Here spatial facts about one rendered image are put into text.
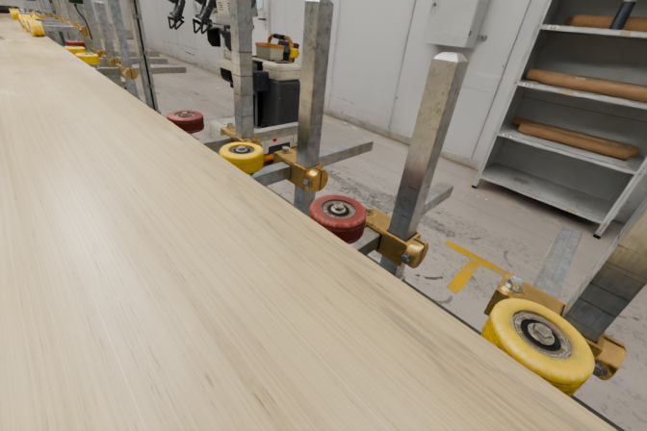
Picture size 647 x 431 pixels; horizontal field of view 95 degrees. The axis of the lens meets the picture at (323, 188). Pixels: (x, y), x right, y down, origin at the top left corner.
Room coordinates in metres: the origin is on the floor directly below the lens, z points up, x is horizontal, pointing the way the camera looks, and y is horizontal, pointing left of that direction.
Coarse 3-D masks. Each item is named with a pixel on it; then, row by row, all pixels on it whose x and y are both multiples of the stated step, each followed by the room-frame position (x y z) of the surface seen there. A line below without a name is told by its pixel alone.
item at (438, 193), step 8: (440, 184) 0.65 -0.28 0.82; (448, 184) 0.65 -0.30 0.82; (432, 192) 0.60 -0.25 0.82; (440, 192) 0.60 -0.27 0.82; (448, 192) 0.63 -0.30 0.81; (432, 200) 0.56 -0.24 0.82; (440, 200) 0.60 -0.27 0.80; (424, 208) 0.54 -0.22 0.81; (432, 208) 0.58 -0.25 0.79; (368, 232) 0.42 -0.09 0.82; (360, 240) 0.40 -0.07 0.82; (368, 240) 0.40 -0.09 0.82; (376, 240) 0.41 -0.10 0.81; (360, 248) 0.38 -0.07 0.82; (368, 248) 0.40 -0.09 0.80
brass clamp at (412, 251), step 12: (372, 216) 0.46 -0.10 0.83; (384, 216) 0.46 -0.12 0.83; (372, 228) 0.43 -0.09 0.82; (384, 228) 0.43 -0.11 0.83; (384, 240) 0.41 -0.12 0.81; (396, 240) 0.40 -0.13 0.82; (408, 240) 0.40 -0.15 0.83; (420, 240) 0.41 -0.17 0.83; (384, 252) 0.41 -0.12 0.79; (396, 252) 0.39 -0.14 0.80; (408, 252) 0.38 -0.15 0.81; (420, 252) 0.38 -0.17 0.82; (396, 264) 0.39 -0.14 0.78; (408, 264) 0.38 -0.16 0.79
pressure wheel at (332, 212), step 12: (312, 204) 0.35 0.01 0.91; (324, 204) 0.36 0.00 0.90; (336, 204) 0.35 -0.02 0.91; (348, 204) 0.37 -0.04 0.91; (360, 204) 0.36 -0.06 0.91; (312, 216) 0.33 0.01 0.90; (324, 216) 0.32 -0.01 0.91; (336, 216) 0.33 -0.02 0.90; (348, 216) 0.33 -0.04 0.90; (360, 216) 0.33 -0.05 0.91; (336, 228) 0.31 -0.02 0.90; (348, 228) 0.31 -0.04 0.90; (360, 228) 0.32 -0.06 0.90; (348, 240) 0.31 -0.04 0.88
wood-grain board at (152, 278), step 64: (0, 64) 1.01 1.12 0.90; (64, 64) 1.12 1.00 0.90; (0, 128) 0.50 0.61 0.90; (64, 128) 0.53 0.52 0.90; (128, 128) 0.57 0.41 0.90; (0, 192) 0.31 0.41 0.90; (64, 192) 0.32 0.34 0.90; (128, 192) 0.34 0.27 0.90; (192, 192) 0.36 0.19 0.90; (256, 192) 0.38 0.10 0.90; (0, 256) 0.20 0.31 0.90; (64, 256) 0.21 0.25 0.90; (128, 256) 0.22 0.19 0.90; (192, 256) 0.23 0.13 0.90; (256, 256) 0.24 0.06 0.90; (320, 256) 0.25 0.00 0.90; (0, 320) 0.14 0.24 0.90; (64, 320) 0.15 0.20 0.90; (128, 320) 0.15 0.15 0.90; (192, 320) 0.16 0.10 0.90; (256, 320) 0.16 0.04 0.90; (320, 320) 0.17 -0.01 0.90; (384, 320) 0.18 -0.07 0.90; (448, 320) 0.19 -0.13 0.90; (0, 384) 0.10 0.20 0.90; (64, 384) 0.10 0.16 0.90; (128, 384) 0.11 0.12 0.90; (192, 384) 0.11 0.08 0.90; (256, 384) 0.11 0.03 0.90; (320, 384) 0.12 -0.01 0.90; (384, 384) 0.12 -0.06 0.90; (448, 384) 0.13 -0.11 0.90; (512, 384) 0.13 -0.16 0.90
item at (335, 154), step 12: (348, 144) 0.76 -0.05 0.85; (360, 144) 0.77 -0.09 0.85; (372, 144) 0.81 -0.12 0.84; (324, 156) 0.67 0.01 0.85; (336, 156) 0.70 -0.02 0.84; (348, 156) 0.73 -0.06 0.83; (264, 168) 0.56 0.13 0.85; (276, 168) 0.57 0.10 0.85; (288, 168) 0.58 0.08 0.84; (264, 180) 0.54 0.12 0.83; (276, 180) 0.56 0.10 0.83
